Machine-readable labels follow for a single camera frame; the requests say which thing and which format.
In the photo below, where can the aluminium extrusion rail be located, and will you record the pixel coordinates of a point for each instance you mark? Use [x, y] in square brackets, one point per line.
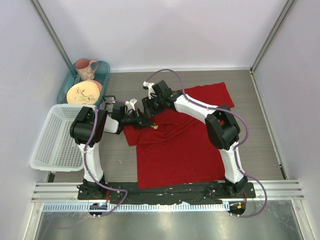
[67, 191]

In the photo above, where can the red t-shirt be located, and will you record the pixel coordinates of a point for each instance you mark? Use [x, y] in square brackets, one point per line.
[179, 151]

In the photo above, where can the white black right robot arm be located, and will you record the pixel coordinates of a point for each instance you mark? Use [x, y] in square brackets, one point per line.
[221, 126]

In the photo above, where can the pink floral mug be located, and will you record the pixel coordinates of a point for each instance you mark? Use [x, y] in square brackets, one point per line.
[86, 68]

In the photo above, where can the pink plate under yellow plate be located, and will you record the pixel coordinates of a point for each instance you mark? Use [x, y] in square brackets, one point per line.
[99, 85]

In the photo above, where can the white slotted cable duct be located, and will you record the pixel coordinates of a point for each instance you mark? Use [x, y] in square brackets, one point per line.
[95, 207]

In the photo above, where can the black box with red brooch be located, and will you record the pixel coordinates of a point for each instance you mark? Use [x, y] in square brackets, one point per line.
[108, 98]

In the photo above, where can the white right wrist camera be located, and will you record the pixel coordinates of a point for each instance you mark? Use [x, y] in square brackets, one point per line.
[149, 87]

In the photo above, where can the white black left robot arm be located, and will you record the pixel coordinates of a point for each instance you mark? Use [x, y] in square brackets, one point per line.
[87, 130]

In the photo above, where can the right aluminium corner post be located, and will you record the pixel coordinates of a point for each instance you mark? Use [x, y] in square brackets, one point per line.
[281, 18]

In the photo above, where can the yellow floral plate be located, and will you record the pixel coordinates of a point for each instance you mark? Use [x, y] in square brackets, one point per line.
[85, 92]

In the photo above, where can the white perforated plastic basket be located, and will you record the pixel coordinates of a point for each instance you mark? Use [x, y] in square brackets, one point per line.
[55, 150]

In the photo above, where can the left aluminium corner post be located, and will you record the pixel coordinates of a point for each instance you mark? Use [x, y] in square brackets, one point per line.
[51, 31]

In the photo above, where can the aluminium corner post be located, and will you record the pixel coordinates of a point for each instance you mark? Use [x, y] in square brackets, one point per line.
[51, 31]
[281, 18]

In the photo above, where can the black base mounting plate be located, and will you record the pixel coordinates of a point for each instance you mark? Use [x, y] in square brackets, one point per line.
[191, 193]

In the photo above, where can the red gold maple leaf brooch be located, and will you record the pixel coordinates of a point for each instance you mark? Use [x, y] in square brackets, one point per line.
[155, 126]

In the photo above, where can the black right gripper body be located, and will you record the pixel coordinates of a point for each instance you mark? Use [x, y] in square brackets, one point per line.
[158, 100]

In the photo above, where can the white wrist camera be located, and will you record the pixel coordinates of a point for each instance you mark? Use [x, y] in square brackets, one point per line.
[149, 87]
[131, 104]

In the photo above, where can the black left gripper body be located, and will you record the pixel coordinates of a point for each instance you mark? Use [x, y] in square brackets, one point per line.
[132, 119]

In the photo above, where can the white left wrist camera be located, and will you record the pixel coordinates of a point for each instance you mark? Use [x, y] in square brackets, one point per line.
[131, 104]

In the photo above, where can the teal plastic tray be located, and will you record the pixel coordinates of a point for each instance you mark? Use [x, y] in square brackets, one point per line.
[72, 78]

